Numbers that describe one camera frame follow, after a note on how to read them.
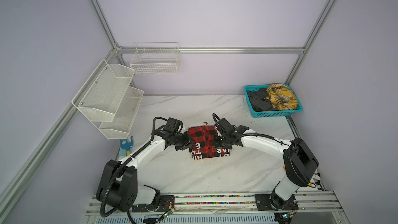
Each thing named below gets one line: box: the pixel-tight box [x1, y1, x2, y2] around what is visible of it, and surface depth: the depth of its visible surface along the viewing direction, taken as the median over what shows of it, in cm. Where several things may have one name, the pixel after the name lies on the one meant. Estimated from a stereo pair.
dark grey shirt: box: [246, 87, 279, 112], surface depth 107 cm
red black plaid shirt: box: [188, 125, 231, 161], surface depth 90 cm
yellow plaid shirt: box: [265, 83, 299, 111], surface depth 107 cm
